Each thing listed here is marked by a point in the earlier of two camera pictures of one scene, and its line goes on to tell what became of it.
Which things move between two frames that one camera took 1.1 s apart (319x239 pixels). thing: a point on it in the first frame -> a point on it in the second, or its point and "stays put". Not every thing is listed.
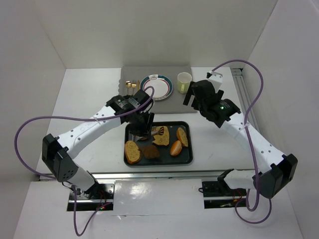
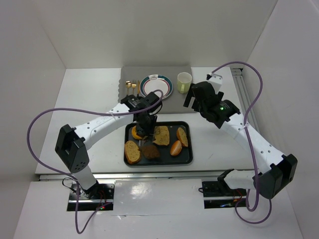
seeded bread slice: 161,140 stays put
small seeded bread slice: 181,136 stays put
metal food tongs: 154,131 -> 142,141
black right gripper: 202,94 stays put
